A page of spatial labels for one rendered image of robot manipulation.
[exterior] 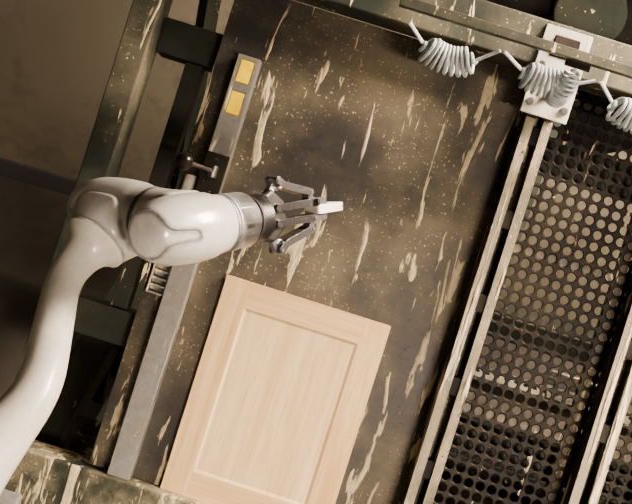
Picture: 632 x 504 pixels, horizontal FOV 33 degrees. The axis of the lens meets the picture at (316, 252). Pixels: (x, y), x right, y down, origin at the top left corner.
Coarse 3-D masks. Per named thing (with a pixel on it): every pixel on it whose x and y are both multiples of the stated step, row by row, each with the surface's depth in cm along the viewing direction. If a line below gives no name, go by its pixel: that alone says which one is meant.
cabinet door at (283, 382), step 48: (240, 288) 235; (240, 336) 235; (288, 336) 235; (336, 336) 235; (384, 336) 234; (192, 384) 235; (240, 384) 235; (288, 384) 235; (336, 384) 235; (192, 432) 235; (240, 432) 235; (288, 432) 235; (336, 432) 235; (192, 480) 235; (240, 480) 235; (288, 480) 235; (336, 480) 235
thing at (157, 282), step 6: (156, 264) 235; (156, 270) 234; (162, 270) 235; (168, 270) 237; (150, 276) 234; (156, 276) 235; (162, 276) 237; (168, 276) 234; (150, 282) 235; (156, 282) 237; (162, 282) 237; (150, 288) 237; (156, 288) 237; (162, 288) 234; (156, 294) 234; (162, 294) 234
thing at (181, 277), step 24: (240, 120) 233; (216, 144) 233; (192, 264) 233; (168, 288) 233; (168, 312) 233; (168, 336) 233; (144, 360) 233; (168, 360) 237; (144, 384) 233; (144, 408) 233; (120, 432) 234; (144, 432) 235; (120, 456) 234
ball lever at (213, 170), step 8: (184, 152) 222; (176, 160) 222; (184, 160) 221; (192, 160) 222; (184, 168) 222; (200, 168) 228; (208, 168) 230; (216, 168) 231; (208, 176) 232; (216, 176) 232
